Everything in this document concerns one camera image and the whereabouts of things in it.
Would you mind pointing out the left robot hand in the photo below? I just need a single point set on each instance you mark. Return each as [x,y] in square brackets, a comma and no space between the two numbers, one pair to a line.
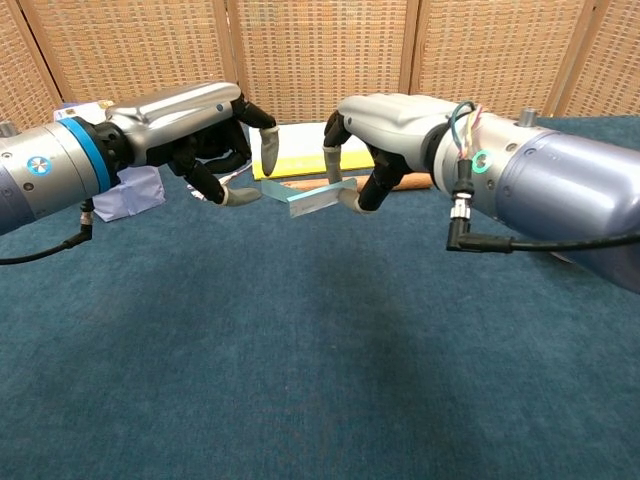
[175,120]

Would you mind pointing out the dark blue table carpet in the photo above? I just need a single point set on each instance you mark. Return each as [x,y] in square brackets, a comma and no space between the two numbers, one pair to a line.
[300,350]

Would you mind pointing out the woven bamboo folding screen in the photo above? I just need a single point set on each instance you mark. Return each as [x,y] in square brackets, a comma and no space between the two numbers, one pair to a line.
[320,55]

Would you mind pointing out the brown wooden rod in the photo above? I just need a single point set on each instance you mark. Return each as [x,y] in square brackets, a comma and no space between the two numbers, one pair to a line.
[415,181]

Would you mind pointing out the blue white tissue pack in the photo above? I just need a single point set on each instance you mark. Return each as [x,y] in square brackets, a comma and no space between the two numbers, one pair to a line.
[135,192]

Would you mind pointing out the white and yellow notebook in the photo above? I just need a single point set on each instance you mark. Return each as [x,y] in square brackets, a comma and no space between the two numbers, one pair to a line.
[300,145]

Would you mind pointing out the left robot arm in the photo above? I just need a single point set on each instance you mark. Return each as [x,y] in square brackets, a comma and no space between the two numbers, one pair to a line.
[45,170]

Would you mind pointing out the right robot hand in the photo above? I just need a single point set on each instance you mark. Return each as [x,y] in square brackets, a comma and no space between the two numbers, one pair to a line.
[390,125]

